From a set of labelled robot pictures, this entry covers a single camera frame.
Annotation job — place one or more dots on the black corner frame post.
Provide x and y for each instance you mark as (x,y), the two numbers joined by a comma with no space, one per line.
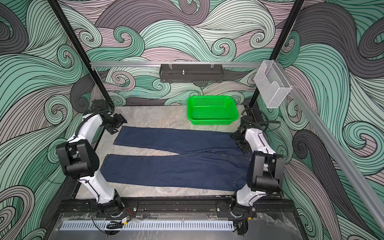
(55,6)
(297,6)

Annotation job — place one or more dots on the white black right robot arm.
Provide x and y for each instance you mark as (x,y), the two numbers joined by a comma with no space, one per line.
(266,169)

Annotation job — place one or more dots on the dark blue denim trousers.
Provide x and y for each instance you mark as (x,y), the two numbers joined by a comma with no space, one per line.
(200,160)

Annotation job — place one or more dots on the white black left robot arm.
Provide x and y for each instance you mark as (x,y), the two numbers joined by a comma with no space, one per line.
(79,160)

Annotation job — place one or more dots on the aluminium rail right wall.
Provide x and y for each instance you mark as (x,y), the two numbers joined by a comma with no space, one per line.
(365,191)

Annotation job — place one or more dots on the aluminium rail back wall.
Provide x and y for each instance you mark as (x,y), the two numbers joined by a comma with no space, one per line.
(145,64)

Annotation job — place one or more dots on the white slotted cable duct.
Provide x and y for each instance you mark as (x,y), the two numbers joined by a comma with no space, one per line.
(151,225)

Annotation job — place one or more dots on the green plastic laundry basket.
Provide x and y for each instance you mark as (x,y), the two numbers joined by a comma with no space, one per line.
(211,110)

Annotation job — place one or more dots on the black corner frame post left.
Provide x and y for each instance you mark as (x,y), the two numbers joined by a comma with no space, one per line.
(55,6)

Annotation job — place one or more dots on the black corner frame post right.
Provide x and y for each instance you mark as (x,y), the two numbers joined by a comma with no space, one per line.
(297,6)

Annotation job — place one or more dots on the aluminium rail wall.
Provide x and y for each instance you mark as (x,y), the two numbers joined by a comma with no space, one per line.
(365,191)
(145,64)

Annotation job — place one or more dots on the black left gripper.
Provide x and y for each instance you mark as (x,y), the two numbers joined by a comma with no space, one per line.
(120,120)

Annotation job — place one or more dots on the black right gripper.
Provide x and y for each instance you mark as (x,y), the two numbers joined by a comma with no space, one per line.
(245,148)

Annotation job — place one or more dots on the clear plastic wall holder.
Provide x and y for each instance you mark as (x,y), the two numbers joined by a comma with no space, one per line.
(272,83)

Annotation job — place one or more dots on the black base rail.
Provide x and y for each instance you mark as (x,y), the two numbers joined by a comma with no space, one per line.
(211,207)

